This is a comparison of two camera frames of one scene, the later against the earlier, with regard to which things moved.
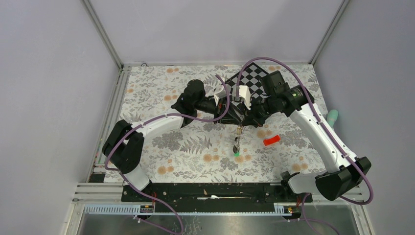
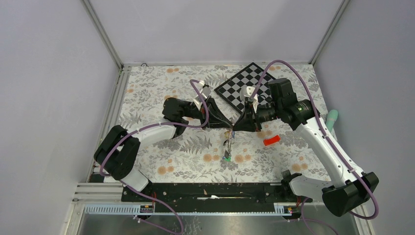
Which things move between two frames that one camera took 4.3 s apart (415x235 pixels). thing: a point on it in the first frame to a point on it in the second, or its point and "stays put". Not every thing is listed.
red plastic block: [268, 141] stays put
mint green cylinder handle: [332, 117] stays put
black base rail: [218, 197] stays put
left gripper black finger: [231, 117] to [216, 118]
